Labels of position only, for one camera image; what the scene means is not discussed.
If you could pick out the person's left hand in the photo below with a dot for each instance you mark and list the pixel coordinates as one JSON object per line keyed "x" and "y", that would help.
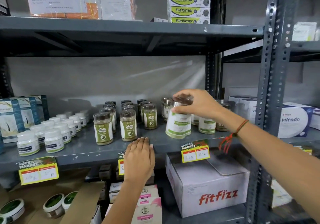
{"x": 138, "y": 160}

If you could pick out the person's right hand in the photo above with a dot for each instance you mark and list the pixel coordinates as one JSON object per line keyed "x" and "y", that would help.
{"x": 203, "y": 104}

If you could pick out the person's left fingers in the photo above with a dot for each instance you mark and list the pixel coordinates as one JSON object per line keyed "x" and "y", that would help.
{"x": 140, "y": 145}

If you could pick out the person's right thumb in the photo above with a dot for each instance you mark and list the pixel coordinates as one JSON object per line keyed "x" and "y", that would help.
{"x": 182, "y": 110}

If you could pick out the clear-lid green label powder jar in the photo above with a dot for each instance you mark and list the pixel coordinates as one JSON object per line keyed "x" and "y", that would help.
{"x": 167, "y": 110}
{"x": 207, "y": 126}
{"x": 195, "y": 120}
{"x": 178, "y": 127}

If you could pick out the person's right forearm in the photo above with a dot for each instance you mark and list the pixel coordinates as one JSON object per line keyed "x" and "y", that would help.
{"x": 275, "y": 156}

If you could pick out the person's left forearm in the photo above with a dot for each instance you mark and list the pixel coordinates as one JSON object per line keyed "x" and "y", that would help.
{"x": 125, "y": 203}

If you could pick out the group of brown-lid green jars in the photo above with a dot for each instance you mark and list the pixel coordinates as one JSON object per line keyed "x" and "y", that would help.
{"x": 127, "y": 127}

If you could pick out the yellow shelf price tag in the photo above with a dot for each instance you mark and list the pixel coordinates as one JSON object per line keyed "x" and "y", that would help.
{"x": 303, "y": 149}
{"x": 121, "y": 165}
{"x": 37, "y": 171}
{"x": 195, "y": 151}

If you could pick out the small dark box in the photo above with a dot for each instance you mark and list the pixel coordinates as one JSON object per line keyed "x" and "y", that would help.
{"x": 105, "y": 171}

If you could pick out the pink white product box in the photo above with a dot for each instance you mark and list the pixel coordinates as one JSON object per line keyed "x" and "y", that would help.
{"x": 148, "y": 212}
{"x": 150, "y": 192}

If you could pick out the small white product box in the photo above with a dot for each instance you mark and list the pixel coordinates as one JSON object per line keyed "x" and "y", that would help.
{"x": 115, "y": 191}

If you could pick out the red thread wristband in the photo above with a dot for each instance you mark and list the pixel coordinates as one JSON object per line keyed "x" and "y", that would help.
{"x": 235, "y": 132}

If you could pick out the white carton with red lettering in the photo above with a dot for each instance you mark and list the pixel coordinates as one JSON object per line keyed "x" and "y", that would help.
{"x": 207, "y": 186}

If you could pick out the group of white pill bottles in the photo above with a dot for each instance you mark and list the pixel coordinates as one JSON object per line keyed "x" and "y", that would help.
{"x": 53, "y": 136}

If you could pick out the green-lid white jar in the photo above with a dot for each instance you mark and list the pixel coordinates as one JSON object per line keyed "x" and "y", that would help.
{"x": 69, "y": 198}
{"x": 53, "y": 205}
{"x": 11, "y": 210}

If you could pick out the green white medicine box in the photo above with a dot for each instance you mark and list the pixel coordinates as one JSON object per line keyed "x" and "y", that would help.
{"x": 188, "y": 11}
{"x": 188, "y": 20}
{"x": 188, "y": 0}

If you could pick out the small flat white box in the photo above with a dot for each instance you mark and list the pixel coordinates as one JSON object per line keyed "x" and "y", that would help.
{"x": 158, "y": 19}

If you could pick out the grey metal shelving rack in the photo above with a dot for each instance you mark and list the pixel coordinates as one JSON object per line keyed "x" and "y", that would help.
{"x": 305, "y": 49}
{"x": 125, "y": 31}

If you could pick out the blue white hair product box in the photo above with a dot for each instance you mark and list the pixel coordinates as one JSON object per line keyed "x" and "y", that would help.
{"x": 10, "y": 121}
{"x": 28, "y": 111}
{"x": 42, "y": 106}

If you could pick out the large white blue box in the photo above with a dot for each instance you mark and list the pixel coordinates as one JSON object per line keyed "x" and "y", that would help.
{"x": 295, "y": 120}

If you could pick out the brown cardboard box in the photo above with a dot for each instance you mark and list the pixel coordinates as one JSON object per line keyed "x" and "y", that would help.
{"x": 37, "y": 193}

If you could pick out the small white green box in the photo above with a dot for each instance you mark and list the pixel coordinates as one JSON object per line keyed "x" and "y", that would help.
{"x": 303, "y": 31}

